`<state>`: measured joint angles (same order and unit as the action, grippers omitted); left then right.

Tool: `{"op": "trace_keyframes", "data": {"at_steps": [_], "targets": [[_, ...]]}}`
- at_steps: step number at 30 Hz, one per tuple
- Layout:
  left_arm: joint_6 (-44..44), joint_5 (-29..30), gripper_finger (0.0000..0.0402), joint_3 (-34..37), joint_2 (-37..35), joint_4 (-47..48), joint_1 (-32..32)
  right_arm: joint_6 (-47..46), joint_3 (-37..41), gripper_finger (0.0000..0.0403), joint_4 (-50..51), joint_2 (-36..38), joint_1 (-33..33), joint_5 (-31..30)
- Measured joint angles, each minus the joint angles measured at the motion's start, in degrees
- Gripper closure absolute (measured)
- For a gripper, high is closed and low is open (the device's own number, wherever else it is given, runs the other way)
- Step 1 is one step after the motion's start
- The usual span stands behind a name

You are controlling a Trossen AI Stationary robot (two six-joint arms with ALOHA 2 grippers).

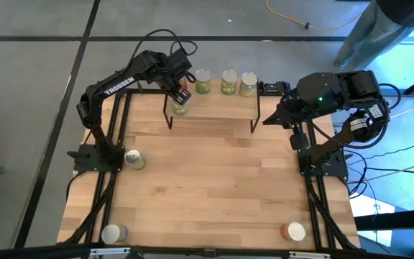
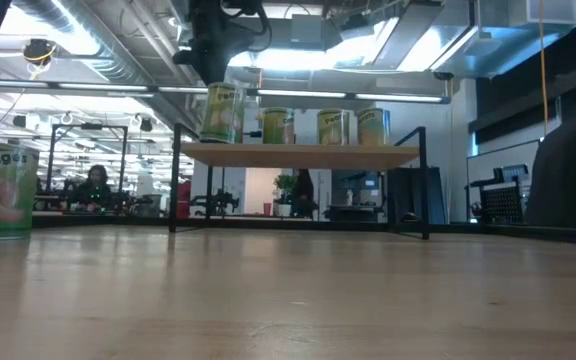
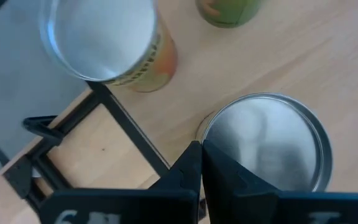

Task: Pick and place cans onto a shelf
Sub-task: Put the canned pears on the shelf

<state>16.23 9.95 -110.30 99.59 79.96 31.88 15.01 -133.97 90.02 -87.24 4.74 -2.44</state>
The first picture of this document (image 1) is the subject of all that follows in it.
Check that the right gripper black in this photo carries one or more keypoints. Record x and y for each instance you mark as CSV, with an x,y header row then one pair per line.
x,y
298,111

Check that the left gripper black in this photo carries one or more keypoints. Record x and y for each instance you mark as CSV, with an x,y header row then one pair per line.
x,y
178,72

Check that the green can with red fruit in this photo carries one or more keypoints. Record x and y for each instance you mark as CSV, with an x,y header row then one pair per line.
x,y
180,109

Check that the oranges label can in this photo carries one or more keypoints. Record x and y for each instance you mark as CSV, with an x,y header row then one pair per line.
x,y
202,79

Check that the pears label can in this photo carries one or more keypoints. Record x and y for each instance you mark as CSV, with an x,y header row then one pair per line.
x,y
229,80

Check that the carrots label can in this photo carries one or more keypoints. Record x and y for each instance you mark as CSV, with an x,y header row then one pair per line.
x,y
248,81

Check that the can with olive green label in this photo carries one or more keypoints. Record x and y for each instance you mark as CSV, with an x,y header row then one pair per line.
x,y
133,158

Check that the can with grey green label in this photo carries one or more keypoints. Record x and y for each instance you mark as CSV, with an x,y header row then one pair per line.
x,y
111,234

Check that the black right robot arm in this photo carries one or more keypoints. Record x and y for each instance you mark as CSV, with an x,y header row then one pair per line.
x,y
340,90

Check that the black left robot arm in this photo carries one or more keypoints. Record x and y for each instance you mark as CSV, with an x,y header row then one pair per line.
x,y
117,86

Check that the small black box device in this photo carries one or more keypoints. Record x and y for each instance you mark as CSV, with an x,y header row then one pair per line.
x,y
273,86

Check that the can with orange red label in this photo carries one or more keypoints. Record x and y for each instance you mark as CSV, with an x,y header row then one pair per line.
x,y
296,231

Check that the black metal beam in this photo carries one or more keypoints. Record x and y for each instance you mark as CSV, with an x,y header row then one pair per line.
x,y
401,217

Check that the black crossbar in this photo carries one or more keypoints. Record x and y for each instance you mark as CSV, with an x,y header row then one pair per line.
x,y
31,253

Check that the wooden shelf with black frame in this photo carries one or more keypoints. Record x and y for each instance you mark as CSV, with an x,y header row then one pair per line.
x,y
214,108

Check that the black aluminium rail frame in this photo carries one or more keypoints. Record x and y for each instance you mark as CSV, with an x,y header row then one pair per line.
x,y
313,219
146,91

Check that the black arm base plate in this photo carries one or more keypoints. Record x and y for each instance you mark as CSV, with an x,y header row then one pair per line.
x,y
336,167
85,162

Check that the silver bracket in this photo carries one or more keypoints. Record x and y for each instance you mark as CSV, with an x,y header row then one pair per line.
x,y
309,255
110,251

